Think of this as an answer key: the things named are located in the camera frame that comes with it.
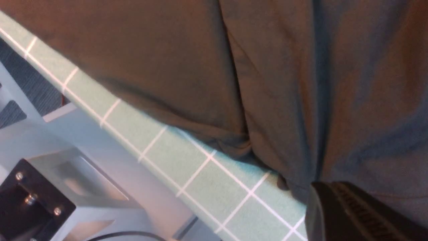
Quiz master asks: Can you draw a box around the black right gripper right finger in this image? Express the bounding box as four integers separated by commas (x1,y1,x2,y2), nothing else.
331,182,427,241

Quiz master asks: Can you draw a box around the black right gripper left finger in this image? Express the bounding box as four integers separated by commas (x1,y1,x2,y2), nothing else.
305,182,412,241

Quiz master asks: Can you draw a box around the dark gray long-sleeved shirt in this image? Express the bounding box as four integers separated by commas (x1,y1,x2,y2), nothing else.
1,0,428,227

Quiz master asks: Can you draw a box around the green grid cutting mat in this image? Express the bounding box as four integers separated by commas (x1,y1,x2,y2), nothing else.
1,13,307,241

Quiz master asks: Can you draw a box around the black camera cable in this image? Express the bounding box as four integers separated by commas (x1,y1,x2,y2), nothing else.
85,231,168,241

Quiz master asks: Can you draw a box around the grey metal table frame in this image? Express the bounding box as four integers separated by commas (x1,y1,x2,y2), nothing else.
0,60,221,241

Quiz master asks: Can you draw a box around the black bracket with screws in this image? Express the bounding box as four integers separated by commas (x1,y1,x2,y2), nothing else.
0,159,76,241

